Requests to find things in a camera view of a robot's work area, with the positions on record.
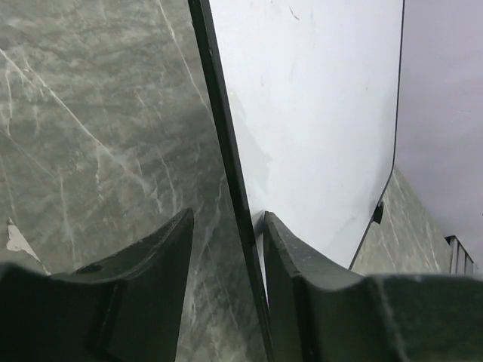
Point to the aluminium rail frame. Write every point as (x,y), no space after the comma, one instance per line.
(461,262)

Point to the white whiteboard with black frame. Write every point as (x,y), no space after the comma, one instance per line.
(304,96)

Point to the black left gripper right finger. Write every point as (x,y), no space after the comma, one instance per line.
(321,311)

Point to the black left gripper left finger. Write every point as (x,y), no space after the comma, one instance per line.
(126,307)

